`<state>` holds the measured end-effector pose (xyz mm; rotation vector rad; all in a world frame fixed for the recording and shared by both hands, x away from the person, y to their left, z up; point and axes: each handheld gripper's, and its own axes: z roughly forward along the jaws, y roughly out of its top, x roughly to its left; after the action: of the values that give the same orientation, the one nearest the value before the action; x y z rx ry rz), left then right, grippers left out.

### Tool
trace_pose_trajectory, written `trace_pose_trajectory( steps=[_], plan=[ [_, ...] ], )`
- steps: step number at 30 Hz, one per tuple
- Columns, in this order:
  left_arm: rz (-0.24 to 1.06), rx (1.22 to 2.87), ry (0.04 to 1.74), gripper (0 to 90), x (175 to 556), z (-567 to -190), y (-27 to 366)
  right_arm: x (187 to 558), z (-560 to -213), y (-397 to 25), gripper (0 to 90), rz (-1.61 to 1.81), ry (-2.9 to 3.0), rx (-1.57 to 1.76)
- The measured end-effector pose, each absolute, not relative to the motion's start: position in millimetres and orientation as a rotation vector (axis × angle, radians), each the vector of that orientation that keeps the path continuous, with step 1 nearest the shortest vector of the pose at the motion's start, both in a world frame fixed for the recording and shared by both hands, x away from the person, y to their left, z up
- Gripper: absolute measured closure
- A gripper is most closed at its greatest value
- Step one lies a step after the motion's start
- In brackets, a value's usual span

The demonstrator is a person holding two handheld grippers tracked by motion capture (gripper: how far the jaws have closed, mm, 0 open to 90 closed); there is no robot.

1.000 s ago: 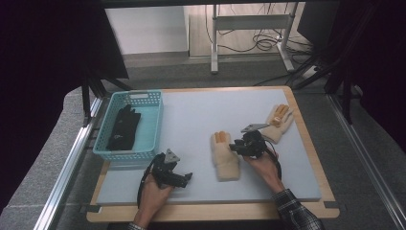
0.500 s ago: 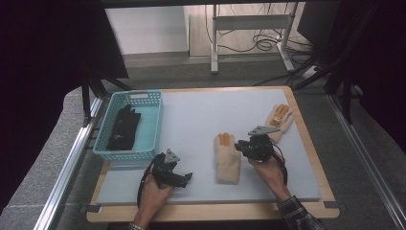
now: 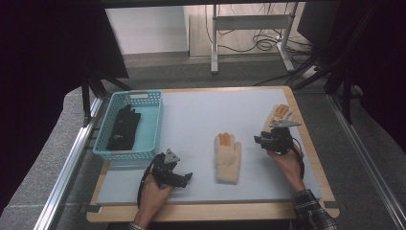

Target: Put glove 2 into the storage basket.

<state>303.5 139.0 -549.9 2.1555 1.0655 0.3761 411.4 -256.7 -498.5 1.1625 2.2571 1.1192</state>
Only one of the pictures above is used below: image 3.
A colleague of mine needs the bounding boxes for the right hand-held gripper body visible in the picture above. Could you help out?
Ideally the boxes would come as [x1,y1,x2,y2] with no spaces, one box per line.
[261,119,303,156]

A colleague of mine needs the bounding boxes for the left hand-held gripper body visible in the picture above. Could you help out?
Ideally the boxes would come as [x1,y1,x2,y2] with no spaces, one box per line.
[148,148,181,190]

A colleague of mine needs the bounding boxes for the cream glove with orange fingers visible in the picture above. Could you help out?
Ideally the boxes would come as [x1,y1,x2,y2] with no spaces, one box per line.
[214,131,243,186]
[263,103,295,132]

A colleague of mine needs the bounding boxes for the teal plastic basket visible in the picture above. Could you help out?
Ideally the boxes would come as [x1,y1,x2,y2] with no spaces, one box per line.
[93,89,164,161]

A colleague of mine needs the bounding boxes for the black glove with silver emblem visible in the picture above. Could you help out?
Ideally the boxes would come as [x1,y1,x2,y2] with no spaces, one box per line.
[105,104,139,151]

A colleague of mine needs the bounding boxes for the person's left hand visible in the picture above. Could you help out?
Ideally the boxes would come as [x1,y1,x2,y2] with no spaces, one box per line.
[136,174,175,225]

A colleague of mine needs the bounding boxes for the person's right hand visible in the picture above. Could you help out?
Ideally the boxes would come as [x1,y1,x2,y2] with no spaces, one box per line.
[267,144,306,194]

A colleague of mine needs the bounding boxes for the grey foam mat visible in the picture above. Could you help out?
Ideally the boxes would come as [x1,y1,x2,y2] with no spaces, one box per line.
[96,88,323,206]

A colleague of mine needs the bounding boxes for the white power strip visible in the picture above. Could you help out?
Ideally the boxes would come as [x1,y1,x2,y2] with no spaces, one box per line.
[301,64,321,80]

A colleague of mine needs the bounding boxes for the black metal stand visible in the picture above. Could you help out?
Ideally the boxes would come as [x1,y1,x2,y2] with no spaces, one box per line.
[286,0,384,126]

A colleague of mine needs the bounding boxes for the black tripod stand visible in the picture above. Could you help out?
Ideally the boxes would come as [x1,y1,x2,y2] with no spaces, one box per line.
[80,65,133,127]

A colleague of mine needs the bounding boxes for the black curtain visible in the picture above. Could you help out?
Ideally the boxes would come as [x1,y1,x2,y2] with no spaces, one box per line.
[296,0,406,157]
[0,0,130,214]

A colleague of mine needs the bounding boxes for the white board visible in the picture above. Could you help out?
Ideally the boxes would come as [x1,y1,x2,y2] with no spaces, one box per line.
[104,5,190,56]

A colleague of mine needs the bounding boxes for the left hand-held gripper black cable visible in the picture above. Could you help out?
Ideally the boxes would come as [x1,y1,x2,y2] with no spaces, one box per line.
[136,156,158,209]

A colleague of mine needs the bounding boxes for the hand-held gripper black cable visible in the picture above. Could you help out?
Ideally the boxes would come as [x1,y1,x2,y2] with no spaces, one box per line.
[291,137,306,180]
[136,156,158,209]

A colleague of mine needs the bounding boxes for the right hand-held gripper black cable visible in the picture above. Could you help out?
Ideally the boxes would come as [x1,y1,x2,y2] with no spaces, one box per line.
[291,137,306,180]

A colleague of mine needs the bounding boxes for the aluminium rail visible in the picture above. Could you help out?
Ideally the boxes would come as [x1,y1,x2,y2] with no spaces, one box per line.
[326,94,406,226]
[33,96,103,230]

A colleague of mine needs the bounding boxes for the black floor cables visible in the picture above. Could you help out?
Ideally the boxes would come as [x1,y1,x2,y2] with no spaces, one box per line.
[204,3,315,65]

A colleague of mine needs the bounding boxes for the white metal desk frame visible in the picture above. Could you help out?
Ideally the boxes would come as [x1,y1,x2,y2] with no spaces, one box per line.
[210,3,297,75]

